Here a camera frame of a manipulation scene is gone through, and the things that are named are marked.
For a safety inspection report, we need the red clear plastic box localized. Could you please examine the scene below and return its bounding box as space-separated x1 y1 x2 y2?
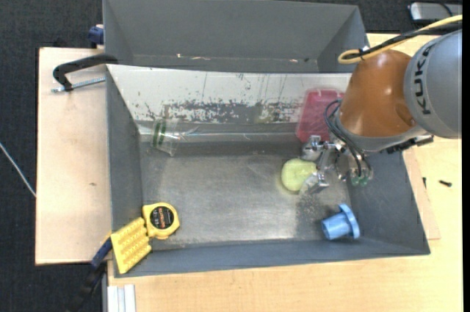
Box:
295 89 346 143

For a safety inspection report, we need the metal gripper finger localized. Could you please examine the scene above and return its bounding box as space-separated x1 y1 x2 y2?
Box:
299 173 330 195
300 135 325 162

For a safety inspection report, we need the black cylinder on white bracket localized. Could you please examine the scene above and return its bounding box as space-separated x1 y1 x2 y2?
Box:
386 135 435 154

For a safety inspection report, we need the clear cup with green stripes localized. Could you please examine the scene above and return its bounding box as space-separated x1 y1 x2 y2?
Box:
150 118 201 157

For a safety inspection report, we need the yellow studded flat block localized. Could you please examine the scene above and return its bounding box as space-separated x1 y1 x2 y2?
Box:
109 217 153 275

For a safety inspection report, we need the grey metal bin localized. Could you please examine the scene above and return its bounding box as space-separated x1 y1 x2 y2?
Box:
101 0 431 278

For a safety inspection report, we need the yellow tape measure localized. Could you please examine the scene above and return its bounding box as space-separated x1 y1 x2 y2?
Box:
141 202 181 240

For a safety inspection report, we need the yellow-green soft round thing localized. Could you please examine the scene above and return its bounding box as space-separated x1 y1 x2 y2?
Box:
280 157 318 195

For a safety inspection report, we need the blue plastic flanged cylinder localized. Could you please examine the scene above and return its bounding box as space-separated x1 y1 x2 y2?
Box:
321 203 361 241

